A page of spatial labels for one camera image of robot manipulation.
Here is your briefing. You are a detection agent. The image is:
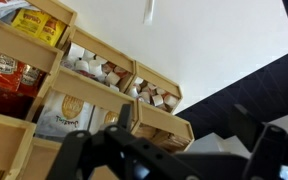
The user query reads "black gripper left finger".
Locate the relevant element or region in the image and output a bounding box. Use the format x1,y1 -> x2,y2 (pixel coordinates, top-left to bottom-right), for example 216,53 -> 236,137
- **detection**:
45,103 -> 202,180

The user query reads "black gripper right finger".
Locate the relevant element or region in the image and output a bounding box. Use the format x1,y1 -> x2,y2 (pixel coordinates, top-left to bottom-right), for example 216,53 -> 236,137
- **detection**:
229,103 -> 288,180

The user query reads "white packet with gold logo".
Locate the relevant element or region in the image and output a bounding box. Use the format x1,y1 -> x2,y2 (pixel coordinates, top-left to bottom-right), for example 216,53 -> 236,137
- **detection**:
88,106 -> 122,135
35,91 -> 95,140

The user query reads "brown packets pile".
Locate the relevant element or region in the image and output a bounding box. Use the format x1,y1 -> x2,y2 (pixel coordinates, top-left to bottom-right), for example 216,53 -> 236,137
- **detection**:
133,124 -> 192,153

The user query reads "white creamer cup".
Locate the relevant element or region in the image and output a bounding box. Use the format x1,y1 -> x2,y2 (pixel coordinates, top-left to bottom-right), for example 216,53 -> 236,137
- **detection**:
74,59 -> 91,73
88,59 -> 104,78
104,71 -> 121,86
66,42 -> 86,62
163,94 -> 179,109
151,93 -> 165,107

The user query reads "wooden condiment organizer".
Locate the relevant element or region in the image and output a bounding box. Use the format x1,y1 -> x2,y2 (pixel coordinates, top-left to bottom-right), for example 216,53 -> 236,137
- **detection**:
0,0 -> 196,180

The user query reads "red ketchup packets pile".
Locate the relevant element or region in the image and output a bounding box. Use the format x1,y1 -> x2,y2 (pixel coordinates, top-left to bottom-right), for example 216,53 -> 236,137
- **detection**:
0,47 -> 47,98

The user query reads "yellow mustard packet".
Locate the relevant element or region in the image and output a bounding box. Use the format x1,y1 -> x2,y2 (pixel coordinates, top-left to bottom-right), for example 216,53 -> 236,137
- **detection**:
38,17 -> 67,47
11,8 -> 50,38

